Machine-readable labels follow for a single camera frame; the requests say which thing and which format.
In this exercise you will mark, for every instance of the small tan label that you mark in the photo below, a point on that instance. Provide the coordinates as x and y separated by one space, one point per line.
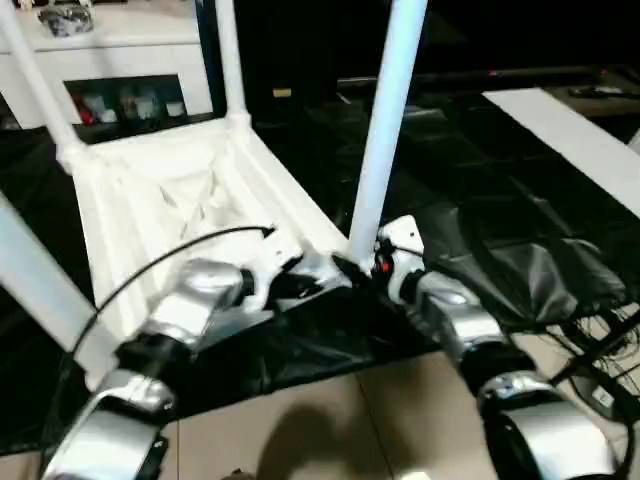
282 92

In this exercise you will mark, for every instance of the black mat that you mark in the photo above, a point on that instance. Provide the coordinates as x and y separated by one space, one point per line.
475 175

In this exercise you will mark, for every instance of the flat white board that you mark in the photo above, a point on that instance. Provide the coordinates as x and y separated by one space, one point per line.
565 135

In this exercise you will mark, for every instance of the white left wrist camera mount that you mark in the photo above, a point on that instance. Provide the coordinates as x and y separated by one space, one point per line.
280 250

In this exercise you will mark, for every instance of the black plastic bag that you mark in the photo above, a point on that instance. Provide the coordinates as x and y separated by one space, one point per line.
65 20

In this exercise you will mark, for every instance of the black stick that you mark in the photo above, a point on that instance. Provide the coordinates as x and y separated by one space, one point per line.
590 360

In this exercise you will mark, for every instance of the white cabinet with glass doors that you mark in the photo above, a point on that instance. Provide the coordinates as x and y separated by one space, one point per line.
140 55

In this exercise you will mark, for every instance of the long black bar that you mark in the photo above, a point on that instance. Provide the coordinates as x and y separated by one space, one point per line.
475 77

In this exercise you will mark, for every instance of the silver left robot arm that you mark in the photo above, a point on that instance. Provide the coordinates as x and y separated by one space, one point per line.
200 290

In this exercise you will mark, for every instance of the small black flat device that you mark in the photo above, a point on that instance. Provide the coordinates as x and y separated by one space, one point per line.
595 91

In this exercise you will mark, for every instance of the white plastic table top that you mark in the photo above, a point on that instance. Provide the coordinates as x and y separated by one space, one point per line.
150 165

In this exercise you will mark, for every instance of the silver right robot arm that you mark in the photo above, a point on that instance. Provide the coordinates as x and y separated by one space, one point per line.
460 310

